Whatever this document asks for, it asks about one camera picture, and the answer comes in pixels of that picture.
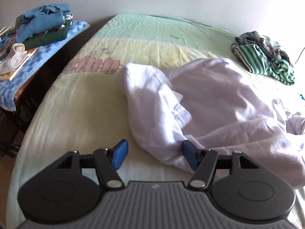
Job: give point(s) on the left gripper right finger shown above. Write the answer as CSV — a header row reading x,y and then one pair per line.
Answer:
x,y
192,154

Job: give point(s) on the dark green folded garment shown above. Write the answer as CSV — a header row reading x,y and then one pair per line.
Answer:
x,y
47,38

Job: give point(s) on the white small garment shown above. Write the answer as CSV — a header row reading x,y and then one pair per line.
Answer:
x,y
13,59

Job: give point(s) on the blue folded cloth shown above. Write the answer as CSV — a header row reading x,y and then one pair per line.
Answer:
x,y
41,19

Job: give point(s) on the yellow book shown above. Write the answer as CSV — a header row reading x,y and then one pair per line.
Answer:
x,y
10,76

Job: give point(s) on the blue grey striped garment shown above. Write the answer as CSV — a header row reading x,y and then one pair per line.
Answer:
x,y
271,49

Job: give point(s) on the white t-shirt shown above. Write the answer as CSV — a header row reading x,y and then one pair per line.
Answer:
x,y
211,104

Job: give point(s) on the green white striped garment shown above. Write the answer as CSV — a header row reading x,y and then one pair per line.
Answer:
x,y
257,62

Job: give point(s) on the green yellow cartoon bedsheet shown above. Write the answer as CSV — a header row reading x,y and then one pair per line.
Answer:
x,y
85,110

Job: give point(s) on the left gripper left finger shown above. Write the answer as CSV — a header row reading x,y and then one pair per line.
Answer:
x,y
120,152

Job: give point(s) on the blue checkered towel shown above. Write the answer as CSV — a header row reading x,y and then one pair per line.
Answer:
x,y
40,57

